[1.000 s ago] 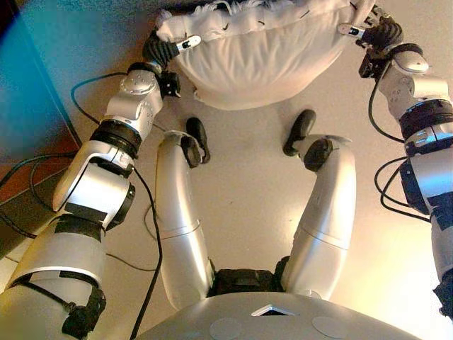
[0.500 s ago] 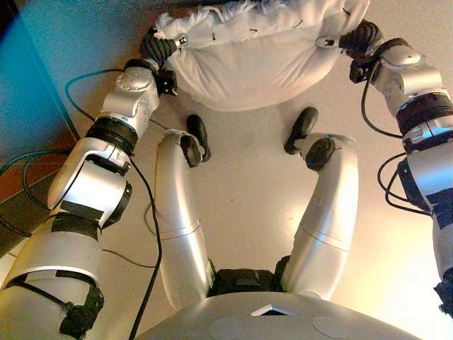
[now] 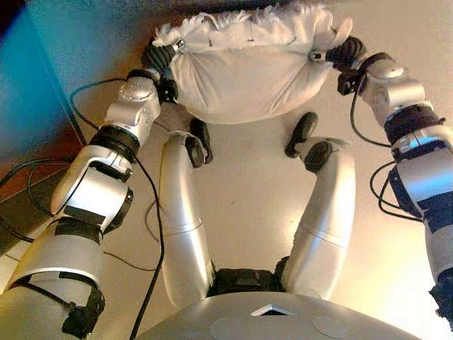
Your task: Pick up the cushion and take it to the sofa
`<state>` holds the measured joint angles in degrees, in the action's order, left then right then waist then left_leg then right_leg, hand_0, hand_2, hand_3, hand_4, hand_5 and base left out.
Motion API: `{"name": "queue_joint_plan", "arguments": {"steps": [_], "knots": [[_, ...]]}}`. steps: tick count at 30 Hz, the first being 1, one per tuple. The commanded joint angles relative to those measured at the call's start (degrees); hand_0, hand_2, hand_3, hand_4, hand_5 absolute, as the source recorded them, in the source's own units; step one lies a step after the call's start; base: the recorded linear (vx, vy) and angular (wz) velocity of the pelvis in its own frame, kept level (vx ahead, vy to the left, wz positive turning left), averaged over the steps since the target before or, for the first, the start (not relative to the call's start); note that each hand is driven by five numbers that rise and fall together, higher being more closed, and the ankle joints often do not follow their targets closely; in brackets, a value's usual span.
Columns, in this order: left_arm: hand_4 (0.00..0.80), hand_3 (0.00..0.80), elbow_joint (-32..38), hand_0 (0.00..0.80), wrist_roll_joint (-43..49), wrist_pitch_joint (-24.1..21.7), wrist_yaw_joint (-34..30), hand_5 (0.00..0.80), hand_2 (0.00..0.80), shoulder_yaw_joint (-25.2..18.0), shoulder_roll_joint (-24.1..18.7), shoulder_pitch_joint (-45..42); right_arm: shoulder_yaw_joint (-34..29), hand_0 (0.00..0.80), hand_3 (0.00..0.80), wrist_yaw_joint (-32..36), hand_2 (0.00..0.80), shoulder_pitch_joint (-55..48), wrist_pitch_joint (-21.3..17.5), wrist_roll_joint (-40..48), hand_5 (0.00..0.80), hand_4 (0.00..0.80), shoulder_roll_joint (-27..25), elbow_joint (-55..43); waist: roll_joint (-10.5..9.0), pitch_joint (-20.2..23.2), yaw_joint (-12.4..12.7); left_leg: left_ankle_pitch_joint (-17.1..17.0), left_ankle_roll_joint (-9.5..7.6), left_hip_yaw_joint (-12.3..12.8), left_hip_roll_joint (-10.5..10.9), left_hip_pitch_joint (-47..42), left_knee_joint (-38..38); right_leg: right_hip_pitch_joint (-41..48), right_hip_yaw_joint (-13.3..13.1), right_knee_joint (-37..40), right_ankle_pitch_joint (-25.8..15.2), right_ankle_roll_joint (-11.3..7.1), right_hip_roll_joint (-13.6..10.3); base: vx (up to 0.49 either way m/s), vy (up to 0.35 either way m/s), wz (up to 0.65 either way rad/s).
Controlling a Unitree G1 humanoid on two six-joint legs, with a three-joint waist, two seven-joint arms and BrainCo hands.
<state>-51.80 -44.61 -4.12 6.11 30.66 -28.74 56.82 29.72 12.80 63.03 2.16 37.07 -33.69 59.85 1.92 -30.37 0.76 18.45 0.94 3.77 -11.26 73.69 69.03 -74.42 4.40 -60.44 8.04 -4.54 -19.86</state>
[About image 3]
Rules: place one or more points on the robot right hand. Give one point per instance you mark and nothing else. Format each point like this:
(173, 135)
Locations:
(348, 53)

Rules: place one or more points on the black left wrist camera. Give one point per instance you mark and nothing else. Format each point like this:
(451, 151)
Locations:
(167, 89)

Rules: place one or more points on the silver robot left leg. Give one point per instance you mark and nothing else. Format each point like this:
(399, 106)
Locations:
(180, 212)

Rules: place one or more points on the grey robot torso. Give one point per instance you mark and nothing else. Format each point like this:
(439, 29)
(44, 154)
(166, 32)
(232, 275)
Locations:
(269, 318)

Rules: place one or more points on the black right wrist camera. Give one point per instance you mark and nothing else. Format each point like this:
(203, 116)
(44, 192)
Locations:
(348, 83)

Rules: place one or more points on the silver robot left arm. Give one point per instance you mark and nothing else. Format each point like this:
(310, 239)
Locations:
(85, 198)

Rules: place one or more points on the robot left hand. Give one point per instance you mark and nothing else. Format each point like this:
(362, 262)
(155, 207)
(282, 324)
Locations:
(159, 56)

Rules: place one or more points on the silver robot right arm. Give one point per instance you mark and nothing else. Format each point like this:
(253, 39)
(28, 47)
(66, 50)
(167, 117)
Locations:
(410, 141)

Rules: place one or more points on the white fringed cushion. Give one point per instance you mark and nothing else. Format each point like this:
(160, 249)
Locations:
(244, 71)

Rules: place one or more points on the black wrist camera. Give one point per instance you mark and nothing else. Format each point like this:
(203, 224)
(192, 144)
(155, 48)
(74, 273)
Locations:
(167, 89)
(348, 83)

